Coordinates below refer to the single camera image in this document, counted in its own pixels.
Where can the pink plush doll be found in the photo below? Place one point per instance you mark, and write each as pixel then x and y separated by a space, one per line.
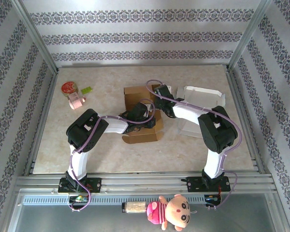
pixel 176 211

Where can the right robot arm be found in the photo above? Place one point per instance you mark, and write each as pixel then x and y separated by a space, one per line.
pixel 186 114

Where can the pink plastic toy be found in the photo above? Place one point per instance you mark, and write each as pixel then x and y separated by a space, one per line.
pixel 76 102

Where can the brown cardboard box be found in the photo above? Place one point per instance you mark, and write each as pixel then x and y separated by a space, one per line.
pixel 135 93

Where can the red round tin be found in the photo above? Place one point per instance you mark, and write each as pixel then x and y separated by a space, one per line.
pixel 68 87

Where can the teal and white paper box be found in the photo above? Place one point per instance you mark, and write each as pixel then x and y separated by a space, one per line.
pixel 203 95

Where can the aluminium side rail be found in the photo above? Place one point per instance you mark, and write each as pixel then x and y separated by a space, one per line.
pixel 42 120
pixel 244 120

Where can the grey metal panel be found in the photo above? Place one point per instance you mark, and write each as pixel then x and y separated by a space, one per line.
pixel 87 220

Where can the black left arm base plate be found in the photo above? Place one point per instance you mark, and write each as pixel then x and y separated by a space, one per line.
pixel 95 184

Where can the small circuit board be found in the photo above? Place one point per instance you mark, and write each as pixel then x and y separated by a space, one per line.
pixel 79 198
pixel 211 198

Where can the aluminium frame post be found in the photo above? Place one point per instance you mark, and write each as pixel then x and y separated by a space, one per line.
pixel 36 38
pixel 249 31

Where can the small green block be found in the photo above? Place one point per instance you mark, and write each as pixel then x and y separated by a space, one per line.
pixel 86 90

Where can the aluminium front rail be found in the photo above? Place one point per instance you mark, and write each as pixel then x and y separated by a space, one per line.
pixel 145 183

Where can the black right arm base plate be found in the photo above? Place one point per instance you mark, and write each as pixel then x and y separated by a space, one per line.
pixel 194 184

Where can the beige taped block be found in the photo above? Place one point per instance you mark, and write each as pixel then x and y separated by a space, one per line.
pixel 135 207

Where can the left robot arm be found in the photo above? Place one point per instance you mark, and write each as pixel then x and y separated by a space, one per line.
pixel 114 126

